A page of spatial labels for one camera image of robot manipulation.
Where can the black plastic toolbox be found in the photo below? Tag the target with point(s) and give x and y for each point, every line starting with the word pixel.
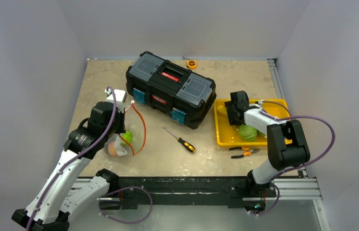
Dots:
pixel 174 90

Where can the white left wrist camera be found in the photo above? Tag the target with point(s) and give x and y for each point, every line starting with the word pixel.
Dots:
pixel 119 99

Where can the clear orange zip top bag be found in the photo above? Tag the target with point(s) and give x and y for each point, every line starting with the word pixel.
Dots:
pixel 133 140

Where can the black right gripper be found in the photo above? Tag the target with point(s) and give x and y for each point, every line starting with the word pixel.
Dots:
pixel 230 112

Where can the yellow plastic tray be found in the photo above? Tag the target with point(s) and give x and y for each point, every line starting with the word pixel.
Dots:
pixel 227 136

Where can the red pink peach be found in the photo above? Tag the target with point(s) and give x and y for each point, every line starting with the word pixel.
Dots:
pixel 115 149

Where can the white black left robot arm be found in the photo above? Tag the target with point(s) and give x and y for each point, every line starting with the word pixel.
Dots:
pixel 50 210

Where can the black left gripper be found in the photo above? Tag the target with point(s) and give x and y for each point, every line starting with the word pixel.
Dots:
pixel 121 116

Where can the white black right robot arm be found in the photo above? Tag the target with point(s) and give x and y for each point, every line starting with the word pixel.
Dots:
pixel 286 143

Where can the green round cabbage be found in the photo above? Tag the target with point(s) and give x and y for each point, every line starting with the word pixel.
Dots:
pixel 247 133

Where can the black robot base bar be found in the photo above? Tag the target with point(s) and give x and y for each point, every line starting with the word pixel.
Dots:
pixel 232 192

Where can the yellow corn cob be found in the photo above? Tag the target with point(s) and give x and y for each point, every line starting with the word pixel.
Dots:
pixel 221 110

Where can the orange black pliers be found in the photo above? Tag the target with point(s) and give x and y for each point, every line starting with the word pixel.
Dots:
pixel 247 151

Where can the black yellow screwdriver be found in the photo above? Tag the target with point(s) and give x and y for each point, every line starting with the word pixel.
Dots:
pixel 189 147

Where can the yellow tape measure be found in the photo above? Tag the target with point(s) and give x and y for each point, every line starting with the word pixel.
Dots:
pixel 190 63

